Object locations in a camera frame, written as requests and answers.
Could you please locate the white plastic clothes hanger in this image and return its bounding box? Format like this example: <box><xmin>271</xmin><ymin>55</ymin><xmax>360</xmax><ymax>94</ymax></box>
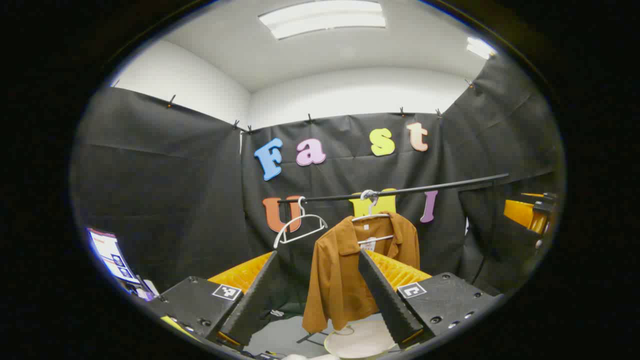
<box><xmin>351</xmin><ymin>189</ymin><xmax>396</xmax><ymax>246</ymax></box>
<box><xmin>273</xmin><ymin>196</ymin><xmax>329</xmax><ymax>250</ymax></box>

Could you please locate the small ceiling light panel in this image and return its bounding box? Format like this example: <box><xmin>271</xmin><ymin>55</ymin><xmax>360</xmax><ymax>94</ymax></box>
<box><xmin>466</xmin><ymin>36</ymin><xmax>499</xmax><ymax>61</ymax></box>

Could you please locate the brown jacket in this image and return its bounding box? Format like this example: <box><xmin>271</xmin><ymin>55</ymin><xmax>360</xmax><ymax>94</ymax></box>
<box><xmin>301</xmin><ymin>211</ymin><xmax>421</xmax><ymax>335</ymax></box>

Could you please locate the tablet screen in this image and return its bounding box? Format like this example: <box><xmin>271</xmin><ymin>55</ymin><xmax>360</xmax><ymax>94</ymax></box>
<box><xmin>86</xmin><ymin>227</ymin><xmax>142</xmax><ymax>287</ymax></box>

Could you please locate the long ceiling light panel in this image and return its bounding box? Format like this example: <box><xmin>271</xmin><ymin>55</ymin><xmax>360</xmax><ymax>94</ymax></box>
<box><xmin>258</xmin><ymin>0</ymin><xmax>387</xmax><ymax>41</ymax></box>

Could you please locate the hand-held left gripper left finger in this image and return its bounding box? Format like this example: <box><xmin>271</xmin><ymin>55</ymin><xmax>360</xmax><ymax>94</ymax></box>
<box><xmin>147</xmin><ymin>250</ymin><xmax>281</xmax><ymax>348</ymax></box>

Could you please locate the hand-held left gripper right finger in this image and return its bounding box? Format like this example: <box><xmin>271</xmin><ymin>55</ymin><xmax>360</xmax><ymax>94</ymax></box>
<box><xmin>357</xmin><ymin>249</ymin><xmax>503</xmax><ymax>348</ymax></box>

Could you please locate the black clothes rack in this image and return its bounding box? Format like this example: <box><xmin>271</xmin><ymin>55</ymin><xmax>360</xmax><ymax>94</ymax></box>
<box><xmin>278</xmin><ymin>173</ymin><xmax>510</xmax><ymax>204</ymax></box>

